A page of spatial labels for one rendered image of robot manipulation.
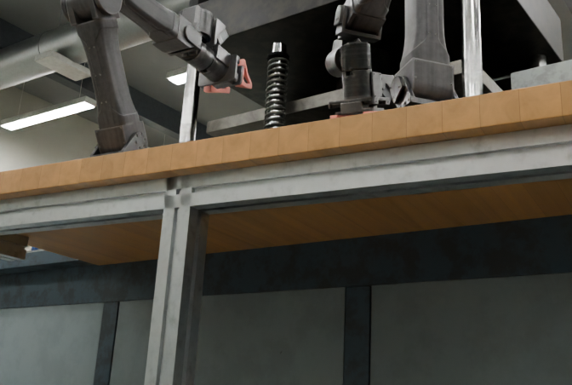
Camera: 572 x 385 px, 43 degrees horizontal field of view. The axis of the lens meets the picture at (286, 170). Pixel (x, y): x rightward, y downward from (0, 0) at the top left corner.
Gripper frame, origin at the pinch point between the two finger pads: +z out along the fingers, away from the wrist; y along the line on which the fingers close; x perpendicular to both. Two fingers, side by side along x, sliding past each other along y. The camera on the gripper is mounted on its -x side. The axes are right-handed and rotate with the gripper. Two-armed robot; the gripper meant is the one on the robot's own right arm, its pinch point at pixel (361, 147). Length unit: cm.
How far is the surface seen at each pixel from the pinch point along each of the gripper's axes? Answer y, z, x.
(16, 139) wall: 768, -44, -412
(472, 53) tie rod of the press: 12, -26, -86
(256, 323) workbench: 15.8, 31.8, 15.6
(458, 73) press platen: 21, -22, -95
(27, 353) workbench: 84, 44, 21
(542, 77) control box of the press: -4, -18, -97
